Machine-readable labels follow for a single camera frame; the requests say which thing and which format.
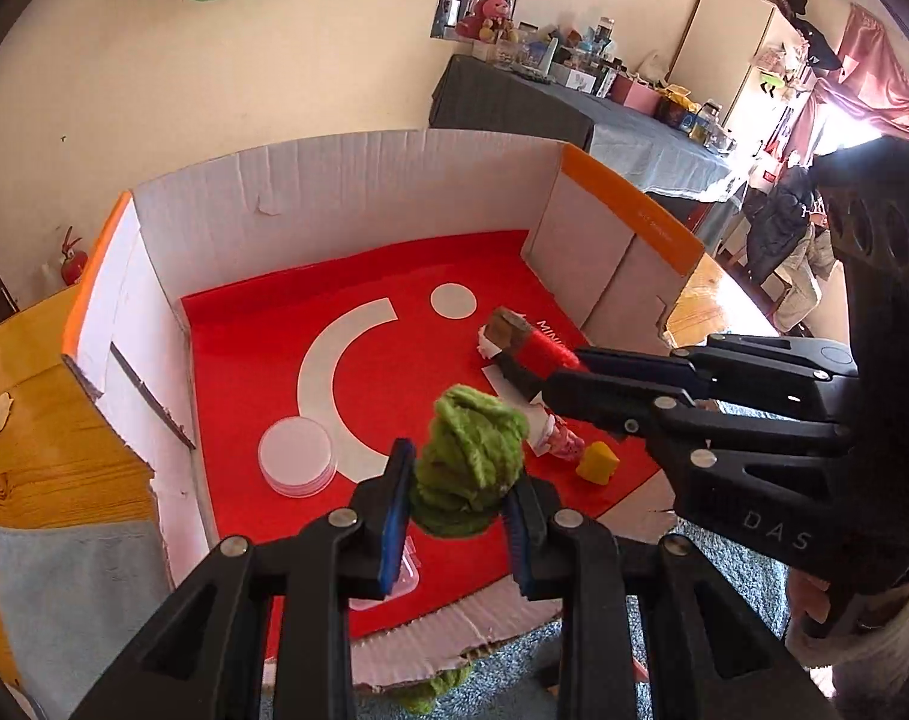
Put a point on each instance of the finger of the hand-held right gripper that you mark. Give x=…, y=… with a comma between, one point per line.
x=649, y=369
x=597, y=397

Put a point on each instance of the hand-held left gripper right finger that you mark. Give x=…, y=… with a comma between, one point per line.
x=516, y=540

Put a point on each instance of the light blue fleece blanket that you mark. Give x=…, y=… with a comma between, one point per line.
x=72, y=592

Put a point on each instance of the pink storage box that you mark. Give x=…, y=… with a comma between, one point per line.
x=634, y=97

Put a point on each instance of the person's right hand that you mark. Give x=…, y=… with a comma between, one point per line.
x=807, y=600

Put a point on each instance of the green knitted toy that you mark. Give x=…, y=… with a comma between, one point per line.
x=432, y=690
x=465, y=457

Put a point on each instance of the person's right forearm white sleeve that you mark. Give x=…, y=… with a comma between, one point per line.
x=889, y=645

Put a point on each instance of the pink rabbit plush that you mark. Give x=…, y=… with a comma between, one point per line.
x=492, y=11

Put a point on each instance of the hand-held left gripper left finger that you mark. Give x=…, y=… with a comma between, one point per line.
x=398, y=502

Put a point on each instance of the dark jacket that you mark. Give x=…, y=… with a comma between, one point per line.
x=784, y=217

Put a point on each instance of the pink curtain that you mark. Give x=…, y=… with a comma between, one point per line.
x=874, y=52

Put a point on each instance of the white round lid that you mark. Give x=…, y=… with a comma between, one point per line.
x=295, y=456

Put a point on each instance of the side table with grey cloth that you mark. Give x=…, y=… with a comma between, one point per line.
x=514, y=97

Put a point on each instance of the small yellow figure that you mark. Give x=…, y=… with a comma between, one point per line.
x=598, y=463

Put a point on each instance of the red firecracker stick toy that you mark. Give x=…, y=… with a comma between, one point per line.
x=544, y=349

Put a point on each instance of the white wardrobe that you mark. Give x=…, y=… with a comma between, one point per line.
x=724, y=37

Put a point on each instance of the small pink candy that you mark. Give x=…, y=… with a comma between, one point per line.
x=563, y=444

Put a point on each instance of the small clear plastic box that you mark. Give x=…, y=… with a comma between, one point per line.
x=364, y=603

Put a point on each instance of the clutter of bottles and jars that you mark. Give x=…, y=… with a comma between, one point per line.
x=574, y=52

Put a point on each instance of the black bag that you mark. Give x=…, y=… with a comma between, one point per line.
x=818, y=45

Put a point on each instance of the orange cardboard box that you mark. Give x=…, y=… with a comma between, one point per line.
x=237, y=187

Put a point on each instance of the beige garment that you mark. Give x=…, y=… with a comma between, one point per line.
x=803, y=277

